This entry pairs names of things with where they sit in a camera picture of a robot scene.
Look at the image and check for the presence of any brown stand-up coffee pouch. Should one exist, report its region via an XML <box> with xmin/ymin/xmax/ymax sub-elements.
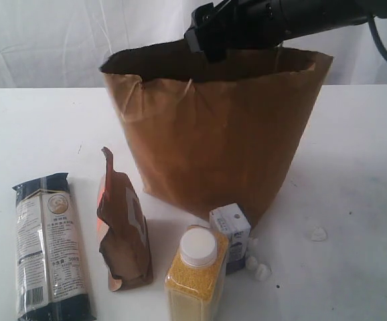
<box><xmin>96</xmin><ymin>147</ymin><xmax>153</xmax><ymax>292</ymax></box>

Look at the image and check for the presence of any small white garlic clove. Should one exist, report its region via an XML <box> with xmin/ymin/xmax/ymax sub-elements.
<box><xmin>245</xmin><ymin>255</ymin><xmax>259</xmax><ymax>271</ymax></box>

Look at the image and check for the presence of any yellow millet bottle white cap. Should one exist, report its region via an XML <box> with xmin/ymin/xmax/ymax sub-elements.
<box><xmin>164</xmin><ymin>225</ymin><xmax>228</xmax><ymax>320</ymax></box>

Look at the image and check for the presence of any brown paper bag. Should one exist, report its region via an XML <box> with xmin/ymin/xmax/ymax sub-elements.
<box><xmin>100</xmin><ymin>40</ymin><xmax>333</xmax><ymax>226</ymax></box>

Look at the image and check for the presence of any small white milk carton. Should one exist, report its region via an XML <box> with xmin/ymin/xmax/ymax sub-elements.
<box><xmin>210</xmin><ymin>203</ymin><xmax>251</xmax><ymax>274</ymax></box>

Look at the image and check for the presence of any dark blue pasta packet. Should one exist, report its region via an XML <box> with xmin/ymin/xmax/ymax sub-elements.
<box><xmin>13</xmin><ymin>173</ymin><xmax>95</xmax><ymax>320</ymax></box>

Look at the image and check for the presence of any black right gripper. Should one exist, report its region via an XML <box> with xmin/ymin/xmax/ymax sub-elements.
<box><xmin>184</xmin><ymin>1</ymin><xmax>293</xmax><ymax>63</ymax></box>

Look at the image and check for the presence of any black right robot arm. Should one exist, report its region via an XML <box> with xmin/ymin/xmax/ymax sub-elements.
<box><xmin>209</xmin><ymin>0</ymin><xmax>387</xmax><ymax>49</ymax></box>

